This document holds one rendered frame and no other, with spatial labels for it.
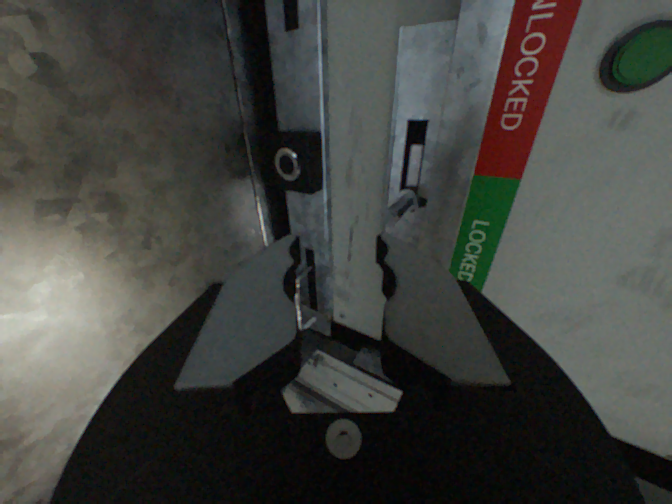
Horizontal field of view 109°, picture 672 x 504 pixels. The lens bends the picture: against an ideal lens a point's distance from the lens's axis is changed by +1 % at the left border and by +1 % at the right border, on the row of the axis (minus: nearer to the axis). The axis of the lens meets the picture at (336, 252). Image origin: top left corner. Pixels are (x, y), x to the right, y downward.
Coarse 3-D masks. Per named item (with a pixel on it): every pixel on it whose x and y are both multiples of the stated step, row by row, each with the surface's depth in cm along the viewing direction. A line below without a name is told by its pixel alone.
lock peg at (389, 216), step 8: (400, 192) 24; (408, 192) 24; (400, 200) 22; (408, 200) 23; (416, 200) 24; (424, 200) 24; (392, 208) 21; (400, 208) 21; (408, 208) 23; (384, 216) 21; (392, 216) 20; (400, 216) 21; (392, 224) 21
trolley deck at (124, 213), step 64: (0, 0) 12; (64, 0) 13; (128, 0) 16; (192, 0) 19; (0, 64) 12; (64, 64) 14; (128, 64) 17; (192, 64) 20; (0, 128) 13; (64, 128) 15; (128, 128) 17; (192, 128) 21; (0, 192) 13; (64, 192) 15; (128, 192) 18; (192, 192) 23; (0, 256) 14; (64, 256) 16; (128, 256) 19; (192, 256) 24; (0, 320) 14; (64, 320) 17; (128, 320) 20; (0, 384) 15; (64, 384) 18; (0, 448) 15; (64, 448) 18
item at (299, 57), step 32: (288, 0) 21; (320, 0) 20; (288, 32) 22; (320, 32) 21; (288, 64) 23; (320, 64) 22; (288, 96) 25; (320, 96) 23; (288, 128) 27; (320, 128) 25; (320, 160) 26; (288, 192) 31; (320, 192) 28; (320, 224) 30; (320, 256) 33; (320, 288) 36
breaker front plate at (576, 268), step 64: (384, 0) 19; (448, 0) 17; (640, 0) 13; (384, 64) 21; (448, 64) 18; (576, 64) 15; (384, 128) 23; (576, 128) 17; (640, 128) 15; (384, 192) 26; (576, 192) 18; (640, 192) 16; (512, 256) 22; (576, 256) 20; (640, 256) 18; (576, 320) 22; (640, 320) 19; (576, 384) 24; (640, 384) 21
